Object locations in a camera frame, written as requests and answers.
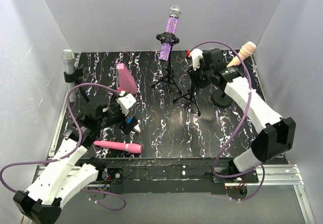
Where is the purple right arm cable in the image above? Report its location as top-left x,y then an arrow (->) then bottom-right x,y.
188,41 -> 265,201

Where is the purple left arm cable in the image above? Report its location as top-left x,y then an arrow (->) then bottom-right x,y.
0,83 -> 127,211

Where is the black round-base stand left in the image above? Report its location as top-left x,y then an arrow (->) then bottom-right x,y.
64,67 -> 90,103

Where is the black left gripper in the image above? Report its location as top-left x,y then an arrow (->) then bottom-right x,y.
98,93 -> 139,134

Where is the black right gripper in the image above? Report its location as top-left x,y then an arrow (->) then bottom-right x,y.
186,60 -> 213,91

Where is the black round-base stand right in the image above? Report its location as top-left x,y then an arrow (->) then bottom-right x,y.
211,88 -> 233,108

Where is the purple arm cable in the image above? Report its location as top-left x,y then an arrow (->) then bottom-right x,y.
188,41 -> 265,201
0,83 -> 127,211

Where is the black round-base stand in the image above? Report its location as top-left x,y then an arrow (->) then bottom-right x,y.
211,88 -> 233,108
64,67 -> 90,103

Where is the silver microphone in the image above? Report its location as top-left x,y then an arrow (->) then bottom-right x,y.
62,49 -> 75,92

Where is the pink wedge-shaped box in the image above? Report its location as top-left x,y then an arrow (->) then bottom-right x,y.
116,63 -> 137,94

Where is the aluminium frame rail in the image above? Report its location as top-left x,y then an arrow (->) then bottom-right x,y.
21,92 -> 316,224

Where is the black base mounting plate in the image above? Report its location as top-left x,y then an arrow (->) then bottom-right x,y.
78,155 -> 283,196

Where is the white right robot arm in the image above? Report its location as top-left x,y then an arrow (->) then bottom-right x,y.
187,41 -> 296,182

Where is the beige microphone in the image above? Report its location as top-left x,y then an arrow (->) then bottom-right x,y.
227,41 -> 256,68

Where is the black tripod shock-mount stand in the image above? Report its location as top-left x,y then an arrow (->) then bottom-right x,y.
151,34 -> 182,94

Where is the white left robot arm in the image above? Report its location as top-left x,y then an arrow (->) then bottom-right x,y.
13,97 -> 138,223

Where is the purple glitter microphone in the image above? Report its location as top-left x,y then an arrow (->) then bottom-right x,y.
158,5 -> 181,61

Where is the black tripod microphone stand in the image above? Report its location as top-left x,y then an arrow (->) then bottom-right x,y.
172,83 -> 201,116

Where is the blue and white small block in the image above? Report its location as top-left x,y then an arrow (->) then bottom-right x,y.
127,116 -> 141,133

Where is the pink plastic microphone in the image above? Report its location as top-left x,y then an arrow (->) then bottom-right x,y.
93,141 -> 142,154

